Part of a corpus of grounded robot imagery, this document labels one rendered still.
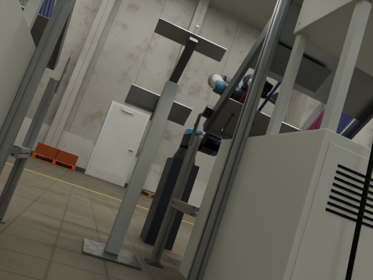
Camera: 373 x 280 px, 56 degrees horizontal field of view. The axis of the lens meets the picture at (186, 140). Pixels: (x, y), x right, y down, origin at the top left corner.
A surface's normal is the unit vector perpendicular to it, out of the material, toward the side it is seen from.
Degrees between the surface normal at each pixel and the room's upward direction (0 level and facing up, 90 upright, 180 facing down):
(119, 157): 90
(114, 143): 90
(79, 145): 90
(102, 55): 90
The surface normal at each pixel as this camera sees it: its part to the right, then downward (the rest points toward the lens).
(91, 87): 0.29, -0.05
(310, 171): -0.89, -0.36
